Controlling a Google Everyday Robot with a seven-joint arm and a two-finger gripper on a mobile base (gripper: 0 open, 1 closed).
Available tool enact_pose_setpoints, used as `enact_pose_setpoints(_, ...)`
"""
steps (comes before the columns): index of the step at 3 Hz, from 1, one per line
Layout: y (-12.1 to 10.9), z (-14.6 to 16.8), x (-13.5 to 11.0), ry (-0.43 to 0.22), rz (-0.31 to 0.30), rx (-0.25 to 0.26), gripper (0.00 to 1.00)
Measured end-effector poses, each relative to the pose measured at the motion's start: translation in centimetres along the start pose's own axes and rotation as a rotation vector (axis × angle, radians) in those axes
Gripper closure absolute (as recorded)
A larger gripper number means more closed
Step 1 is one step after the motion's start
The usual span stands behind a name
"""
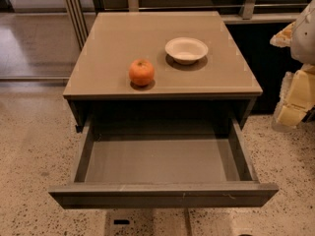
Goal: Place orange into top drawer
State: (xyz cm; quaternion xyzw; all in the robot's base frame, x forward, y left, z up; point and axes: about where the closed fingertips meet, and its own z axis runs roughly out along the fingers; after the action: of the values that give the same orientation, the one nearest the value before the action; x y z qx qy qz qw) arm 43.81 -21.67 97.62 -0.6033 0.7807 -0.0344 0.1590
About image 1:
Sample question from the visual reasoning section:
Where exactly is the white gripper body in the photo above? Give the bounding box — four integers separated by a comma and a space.
290, 0, 315, 65

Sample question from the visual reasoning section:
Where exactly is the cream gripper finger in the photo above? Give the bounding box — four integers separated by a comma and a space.
270, 22, 295, 48
275, 64, 315, 127

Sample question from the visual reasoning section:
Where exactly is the orange fruit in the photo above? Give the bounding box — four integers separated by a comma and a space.
129, 59, 155, 87

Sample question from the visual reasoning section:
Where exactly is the grey cabinet with top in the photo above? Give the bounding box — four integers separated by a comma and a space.
64, 12, 262, 126

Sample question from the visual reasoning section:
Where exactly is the open grey top drawer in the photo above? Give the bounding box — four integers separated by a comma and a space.
49, 117, 279, 208

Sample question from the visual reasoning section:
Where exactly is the white paper bowl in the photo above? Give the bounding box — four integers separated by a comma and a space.
164, 37, 209, 65

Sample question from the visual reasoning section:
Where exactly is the metal shelf frame background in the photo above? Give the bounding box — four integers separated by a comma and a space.
66, 0, 311, 43

